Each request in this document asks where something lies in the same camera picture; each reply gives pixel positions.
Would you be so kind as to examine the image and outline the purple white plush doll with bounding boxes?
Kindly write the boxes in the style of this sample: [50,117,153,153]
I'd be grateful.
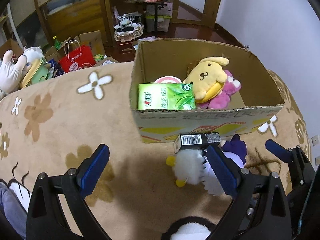
[166,134,247,196]

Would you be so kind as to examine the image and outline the black barcode box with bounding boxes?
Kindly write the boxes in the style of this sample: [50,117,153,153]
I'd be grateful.
[174,132,221,153]

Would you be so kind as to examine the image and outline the yellow dog plush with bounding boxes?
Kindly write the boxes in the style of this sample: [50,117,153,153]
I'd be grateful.
[183,56,229,103]

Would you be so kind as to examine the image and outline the pink swirl roll plush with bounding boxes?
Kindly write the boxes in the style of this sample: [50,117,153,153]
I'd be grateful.
[154,76,182,84]

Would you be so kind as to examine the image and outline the green tissue pack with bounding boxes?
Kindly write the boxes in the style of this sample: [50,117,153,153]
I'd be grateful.
[137,83,196,110]

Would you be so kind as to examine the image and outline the person leg grey trousers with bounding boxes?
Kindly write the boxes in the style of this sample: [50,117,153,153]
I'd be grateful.
[1,182,27,239]

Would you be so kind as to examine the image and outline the black white plush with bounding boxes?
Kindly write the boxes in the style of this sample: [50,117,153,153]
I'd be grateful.
[161,216,216,240]

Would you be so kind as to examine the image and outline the beige flower blanket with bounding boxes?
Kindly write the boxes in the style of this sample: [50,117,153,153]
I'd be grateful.
[0,61,311,240]

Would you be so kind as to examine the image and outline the open cardboard box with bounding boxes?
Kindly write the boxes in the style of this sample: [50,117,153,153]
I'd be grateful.
[130,38,284,143]

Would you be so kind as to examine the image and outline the green yellow plush toy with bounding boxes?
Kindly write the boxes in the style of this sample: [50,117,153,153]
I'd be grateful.
[20,59,53,89]

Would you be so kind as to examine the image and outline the white pink bunny plush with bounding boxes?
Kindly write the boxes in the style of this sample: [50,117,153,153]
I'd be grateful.
[0,50,27,94]

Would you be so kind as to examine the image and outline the red paper shopping bag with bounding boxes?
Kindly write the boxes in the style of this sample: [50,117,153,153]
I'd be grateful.
[59,39,96,73]

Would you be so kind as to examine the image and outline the green plastic bottle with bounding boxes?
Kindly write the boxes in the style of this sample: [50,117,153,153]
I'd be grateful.
[53,36,61,50]

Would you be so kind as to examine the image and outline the brown cardboard box on floor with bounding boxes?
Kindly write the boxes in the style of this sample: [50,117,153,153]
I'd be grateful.
[0,38,23,61]

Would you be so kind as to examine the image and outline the clear plastic storage bin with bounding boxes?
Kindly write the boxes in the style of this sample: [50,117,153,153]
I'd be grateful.
[145,2,173,33]

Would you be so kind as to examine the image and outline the small black side table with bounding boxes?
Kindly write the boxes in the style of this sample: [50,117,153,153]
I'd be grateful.
[125,0,168,37]

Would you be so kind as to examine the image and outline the basket of plush toys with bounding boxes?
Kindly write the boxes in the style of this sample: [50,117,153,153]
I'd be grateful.
[113,6,144,43]

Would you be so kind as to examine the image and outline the wooden wardrobe cabinet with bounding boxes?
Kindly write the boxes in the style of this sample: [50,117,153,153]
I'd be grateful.
[7,0,181,48]

